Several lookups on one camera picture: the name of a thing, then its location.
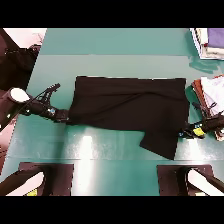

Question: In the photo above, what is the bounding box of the red-brown garment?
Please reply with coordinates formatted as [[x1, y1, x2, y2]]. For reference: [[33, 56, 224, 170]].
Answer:
[[191, 78, 212, 118]]

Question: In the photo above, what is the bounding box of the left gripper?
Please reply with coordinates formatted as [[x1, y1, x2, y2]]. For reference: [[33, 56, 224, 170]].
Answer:
[[52, 107, 71, 124]]

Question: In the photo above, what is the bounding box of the white garment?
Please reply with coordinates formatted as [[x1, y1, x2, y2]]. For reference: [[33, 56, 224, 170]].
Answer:
[[189, 27, 224, 61], [200, 74, 224, 118]]

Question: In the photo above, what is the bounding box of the purple garment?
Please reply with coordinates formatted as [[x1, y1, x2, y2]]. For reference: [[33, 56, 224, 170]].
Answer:
[[206, 27, 224, 48]]

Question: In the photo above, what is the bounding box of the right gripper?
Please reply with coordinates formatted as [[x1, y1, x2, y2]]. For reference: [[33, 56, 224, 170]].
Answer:
[[179, 121, 205, 140]]

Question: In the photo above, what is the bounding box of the black T-shirt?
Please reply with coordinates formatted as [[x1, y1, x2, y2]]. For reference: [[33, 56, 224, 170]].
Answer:
[[66, 75, 191, 161]]

